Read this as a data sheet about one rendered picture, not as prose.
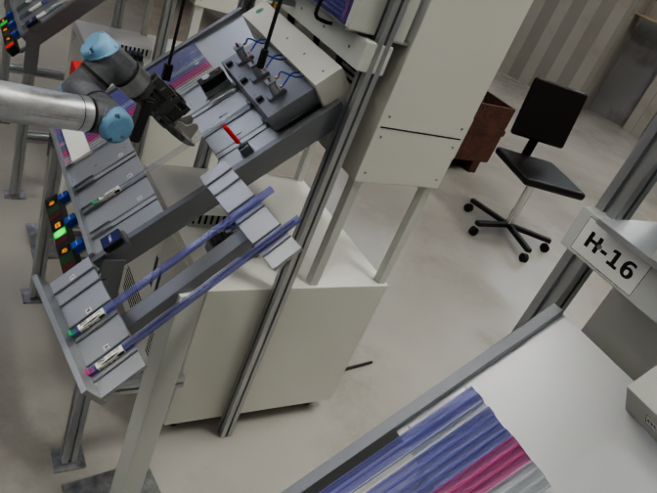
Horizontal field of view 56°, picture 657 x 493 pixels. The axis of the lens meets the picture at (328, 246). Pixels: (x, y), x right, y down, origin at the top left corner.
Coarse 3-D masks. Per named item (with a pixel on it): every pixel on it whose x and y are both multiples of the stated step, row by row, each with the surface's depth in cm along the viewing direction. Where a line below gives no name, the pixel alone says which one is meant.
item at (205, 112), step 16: (240, 16) 195; (224, 32) 192; (240, 32) 189; (208, 48) 189; (224, 48) 186; (192, 96) 176; (224, 96) 171; (240, 96) 168; (192, 112) 171; (208, 112) 168; (224, 112) 166; (256, 112) 161; (240, 128) 159; (256, 128) 156; (272, 128) 155; (288, 128) 152; (208, 144) 160; (224, 144) 157; (256, 144) 153; (240, 160) 151
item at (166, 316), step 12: (288, 228) 123; (264, 240) 123; (276, 240) 123; (252, 252) 122; (240, 264) 121; (216, 276) 121; (204, 288) 120; (192, 300) 120; (168, 312) 119; (156, 324) 119; (132, 336) 118; (144, 336) 119; (96, 372) 117
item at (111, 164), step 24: (120, 144) 174; (72, 168) 174; (96, 168) 170; (120, 168) 166; (96, 192) 164; (120, 192) 160; (144, 192) 157; (96, 216) 157; (120, 216) 154; (144, 216) 151; (96, 240) 151
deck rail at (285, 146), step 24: (312, 120) 149; (336, 120) 153; (288, 144) 150; (240, 168) 148; (264, 168) 151; (192, 192) 148; (168, 216) 147; (192, 216) 150; (144, 240) 148; (96, 264) 146
